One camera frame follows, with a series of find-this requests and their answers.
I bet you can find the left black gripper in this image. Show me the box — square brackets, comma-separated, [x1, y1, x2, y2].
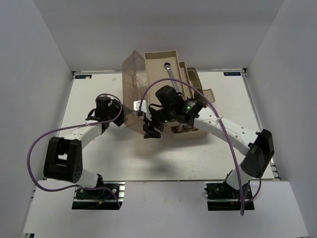
[107, 98, 134, 126]

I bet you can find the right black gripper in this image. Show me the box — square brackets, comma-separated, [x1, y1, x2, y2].
[143, 106, 175, 139]

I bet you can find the beige cantilever toolbox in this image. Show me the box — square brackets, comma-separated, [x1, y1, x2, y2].
[122, 51, 215, 140]

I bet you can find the large ratchet wrench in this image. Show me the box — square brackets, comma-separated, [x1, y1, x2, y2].
[164, 62, 182, 96]

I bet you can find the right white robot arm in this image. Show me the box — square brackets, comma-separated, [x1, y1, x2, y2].
[133, 85, 274, 199]

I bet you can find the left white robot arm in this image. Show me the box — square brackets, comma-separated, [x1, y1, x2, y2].
[44, 95, 124, 198]

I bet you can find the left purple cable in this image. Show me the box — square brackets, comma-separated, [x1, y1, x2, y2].
[26, 93, 124, 208]

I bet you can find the purple cable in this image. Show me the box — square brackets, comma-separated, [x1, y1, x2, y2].
[138, 78, 262, 216]
[26, 93, 124, 208]

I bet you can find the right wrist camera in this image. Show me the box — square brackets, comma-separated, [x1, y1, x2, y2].
[133, 100, 148, 117]

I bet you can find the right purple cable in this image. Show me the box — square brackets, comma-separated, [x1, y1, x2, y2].
[138, 78, 262, 216]

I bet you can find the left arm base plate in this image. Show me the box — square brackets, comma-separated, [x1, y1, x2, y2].
[72, 181, 125, 210]

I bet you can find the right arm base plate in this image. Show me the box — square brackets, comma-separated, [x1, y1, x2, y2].
[205, 182, 255, 211]

